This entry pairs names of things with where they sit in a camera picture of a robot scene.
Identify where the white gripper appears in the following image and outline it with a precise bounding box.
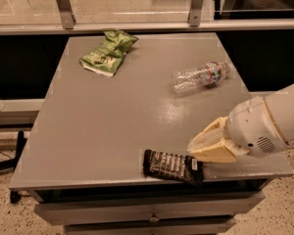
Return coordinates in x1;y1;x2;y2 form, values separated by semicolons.
187;97;287;164

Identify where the black rxbar chocolate wrapper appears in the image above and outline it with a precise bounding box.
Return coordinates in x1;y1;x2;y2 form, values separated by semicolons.
143;150;204;186

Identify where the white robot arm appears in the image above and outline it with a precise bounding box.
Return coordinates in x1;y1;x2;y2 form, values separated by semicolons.
187;84;294;164

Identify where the green jalapeno chip bag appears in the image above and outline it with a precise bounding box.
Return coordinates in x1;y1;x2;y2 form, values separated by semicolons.
79;29;138;77

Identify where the grey upper drawer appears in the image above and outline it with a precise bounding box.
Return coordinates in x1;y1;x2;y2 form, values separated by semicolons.
34;191;265;225

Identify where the grey drawer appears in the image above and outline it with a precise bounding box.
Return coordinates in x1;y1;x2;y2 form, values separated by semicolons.
34;191;265;225
65;216;235;235

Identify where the clear plastic water bottle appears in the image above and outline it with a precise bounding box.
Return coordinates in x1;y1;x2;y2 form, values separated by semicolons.
171;62;231;94

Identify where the grey lower drawer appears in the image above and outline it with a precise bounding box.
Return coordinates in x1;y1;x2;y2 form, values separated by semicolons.
65;216;235;235

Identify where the black stand base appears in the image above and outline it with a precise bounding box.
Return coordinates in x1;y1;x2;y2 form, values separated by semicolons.
0;131;27;204

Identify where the right metal railing post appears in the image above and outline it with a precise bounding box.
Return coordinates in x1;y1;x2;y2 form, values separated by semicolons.
188;0;204;27

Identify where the metal railing post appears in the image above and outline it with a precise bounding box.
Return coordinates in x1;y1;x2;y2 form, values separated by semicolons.
188;0;204;27
56;0;75;29

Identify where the left metal railing post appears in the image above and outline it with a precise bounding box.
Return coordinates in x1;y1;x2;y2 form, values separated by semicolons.
56;0;75;29

